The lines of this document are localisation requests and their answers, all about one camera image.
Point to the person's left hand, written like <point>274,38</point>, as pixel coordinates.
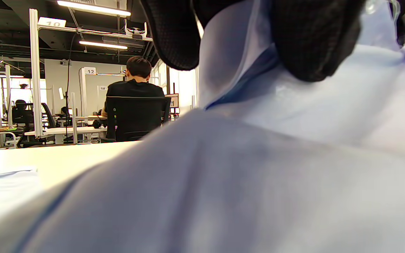
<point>315,38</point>

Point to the light blue long-sleeve shirt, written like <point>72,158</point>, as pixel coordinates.
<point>258,175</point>

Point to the computer monitor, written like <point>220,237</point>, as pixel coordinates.
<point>172,100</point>

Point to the black mesh office chair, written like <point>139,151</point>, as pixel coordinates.
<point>135,119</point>

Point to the white number sign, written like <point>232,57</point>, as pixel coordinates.
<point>90,70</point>
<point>51,23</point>

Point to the white desk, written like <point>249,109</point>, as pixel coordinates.
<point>65,130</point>

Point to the aluminium frame crossbar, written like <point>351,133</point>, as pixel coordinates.
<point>83,31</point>

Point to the aluminium frame post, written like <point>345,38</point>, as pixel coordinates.
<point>35,77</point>

